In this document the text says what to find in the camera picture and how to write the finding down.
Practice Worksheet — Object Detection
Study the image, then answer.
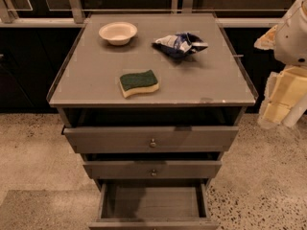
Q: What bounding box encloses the grey drawer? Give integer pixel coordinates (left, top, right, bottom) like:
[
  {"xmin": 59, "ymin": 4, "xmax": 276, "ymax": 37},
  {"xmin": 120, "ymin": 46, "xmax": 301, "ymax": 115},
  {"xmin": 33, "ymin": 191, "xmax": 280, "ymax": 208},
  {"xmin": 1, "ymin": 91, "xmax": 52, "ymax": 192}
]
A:
[
  {"xmin": 83, "ymin": 160, "xmax": 222, "ymax": 179},
  {"xmin": 88, "ymin": 180, "xmax": 218, "ymax": 230},
  {"xmin": 63, "ymin": 126, "xmax": 238, "ymax": 153}
]

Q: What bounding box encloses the grey middle drawer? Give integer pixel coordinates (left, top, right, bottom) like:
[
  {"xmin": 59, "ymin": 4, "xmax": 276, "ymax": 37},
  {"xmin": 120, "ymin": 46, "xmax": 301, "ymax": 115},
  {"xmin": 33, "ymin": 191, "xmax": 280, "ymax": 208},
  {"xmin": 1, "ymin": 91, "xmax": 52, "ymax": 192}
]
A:
[{"xmin": 83, "ymin": 160, "xmax": 222, "ymax": 179}]

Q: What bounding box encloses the white pipe post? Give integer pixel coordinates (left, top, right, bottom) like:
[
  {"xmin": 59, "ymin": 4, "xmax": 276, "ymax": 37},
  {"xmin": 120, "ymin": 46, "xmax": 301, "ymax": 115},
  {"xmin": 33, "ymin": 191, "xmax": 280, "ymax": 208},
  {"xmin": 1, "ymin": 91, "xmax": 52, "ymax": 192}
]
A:
[{"xmin": 282, "ymin": 94, "xmax": 307, "ymax": 127}]

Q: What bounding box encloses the grey top drawer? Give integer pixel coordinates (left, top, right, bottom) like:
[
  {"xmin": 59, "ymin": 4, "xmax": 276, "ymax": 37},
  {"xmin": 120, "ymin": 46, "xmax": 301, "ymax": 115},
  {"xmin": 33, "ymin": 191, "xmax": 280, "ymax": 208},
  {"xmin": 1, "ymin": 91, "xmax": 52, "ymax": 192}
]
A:
[{"xmin": 63, "ymin": 126, "xmax": 238, "ymax": 153}]

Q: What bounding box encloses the green yellow sponge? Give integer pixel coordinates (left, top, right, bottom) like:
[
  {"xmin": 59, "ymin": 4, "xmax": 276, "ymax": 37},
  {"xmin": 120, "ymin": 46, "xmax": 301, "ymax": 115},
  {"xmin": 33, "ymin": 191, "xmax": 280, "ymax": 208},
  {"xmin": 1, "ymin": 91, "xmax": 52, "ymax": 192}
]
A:
[{"xmin": 120, "ymin": 70, "xmax": 159, "ymax": 98}]

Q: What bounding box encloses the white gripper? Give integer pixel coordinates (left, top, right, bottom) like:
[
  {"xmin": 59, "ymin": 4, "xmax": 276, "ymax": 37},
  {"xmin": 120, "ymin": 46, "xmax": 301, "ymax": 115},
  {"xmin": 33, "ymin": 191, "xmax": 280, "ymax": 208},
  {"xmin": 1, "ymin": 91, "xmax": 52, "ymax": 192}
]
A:
[{"xmin": 254, "ymin": 0, "xmax": 307, "ymax": 129}]

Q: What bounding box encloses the white paper bowl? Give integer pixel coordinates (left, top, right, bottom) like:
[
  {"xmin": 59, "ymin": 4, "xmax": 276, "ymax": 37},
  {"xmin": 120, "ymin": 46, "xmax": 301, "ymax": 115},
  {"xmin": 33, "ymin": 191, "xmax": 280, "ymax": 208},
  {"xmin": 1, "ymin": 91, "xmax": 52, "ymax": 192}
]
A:
[{"xmin": 99, "ymin": 22, "xmax": 137, "ymax": 46}]

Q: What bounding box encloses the grey drawer cabinet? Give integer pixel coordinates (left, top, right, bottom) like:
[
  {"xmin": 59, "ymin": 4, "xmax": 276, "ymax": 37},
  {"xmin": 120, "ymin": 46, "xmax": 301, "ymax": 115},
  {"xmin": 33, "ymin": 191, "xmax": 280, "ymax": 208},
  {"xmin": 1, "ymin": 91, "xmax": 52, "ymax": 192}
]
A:
[{"xmin": 47, "ymin": 13, "xmax": 257, "ymax": 230}]

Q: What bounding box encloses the metal railing frame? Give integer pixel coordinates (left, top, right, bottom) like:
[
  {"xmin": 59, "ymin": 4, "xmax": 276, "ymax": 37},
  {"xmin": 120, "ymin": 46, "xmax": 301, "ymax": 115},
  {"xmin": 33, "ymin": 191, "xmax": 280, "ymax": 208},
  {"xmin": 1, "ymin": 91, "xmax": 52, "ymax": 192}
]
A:
[{"xmin": 0, "ymin": 0, "xmax": 295, "ymax": 28}]

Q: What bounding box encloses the crumpled blue chip bag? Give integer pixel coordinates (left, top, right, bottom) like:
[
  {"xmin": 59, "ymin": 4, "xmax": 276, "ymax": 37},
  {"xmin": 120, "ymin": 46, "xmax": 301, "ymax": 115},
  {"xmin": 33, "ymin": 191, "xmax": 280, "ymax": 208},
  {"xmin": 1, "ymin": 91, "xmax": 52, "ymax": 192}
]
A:
[{"xmin": 152, "ymin": 33, "xmax": 208, "ymax": 58}]

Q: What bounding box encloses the grey bottom drawer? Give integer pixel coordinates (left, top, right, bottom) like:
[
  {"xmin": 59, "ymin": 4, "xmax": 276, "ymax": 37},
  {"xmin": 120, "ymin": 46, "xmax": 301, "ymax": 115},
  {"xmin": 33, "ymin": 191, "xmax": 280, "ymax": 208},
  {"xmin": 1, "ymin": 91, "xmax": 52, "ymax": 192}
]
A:
[{"xmin": 88, "ymin": 180, "xmax": 218, "ymax": 230}]

